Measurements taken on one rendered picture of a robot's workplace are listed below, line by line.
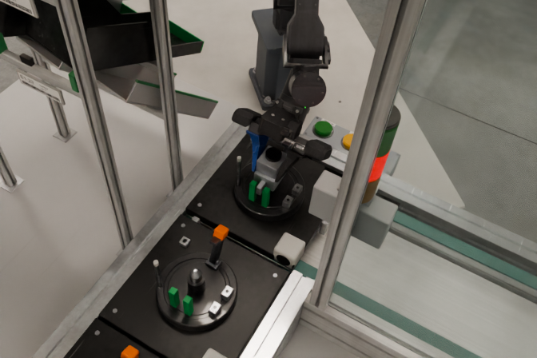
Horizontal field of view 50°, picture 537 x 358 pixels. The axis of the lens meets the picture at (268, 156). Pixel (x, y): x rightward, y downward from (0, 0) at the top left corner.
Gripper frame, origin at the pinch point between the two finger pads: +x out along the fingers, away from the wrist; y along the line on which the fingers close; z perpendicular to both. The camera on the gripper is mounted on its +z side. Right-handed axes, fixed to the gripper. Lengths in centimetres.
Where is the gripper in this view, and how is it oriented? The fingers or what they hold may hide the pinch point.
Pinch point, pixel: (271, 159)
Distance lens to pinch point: 106.0
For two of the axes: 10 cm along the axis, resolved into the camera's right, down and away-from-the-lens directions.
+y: 8.7, 4.1, -2.7
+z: -3.3, 0.7, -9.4
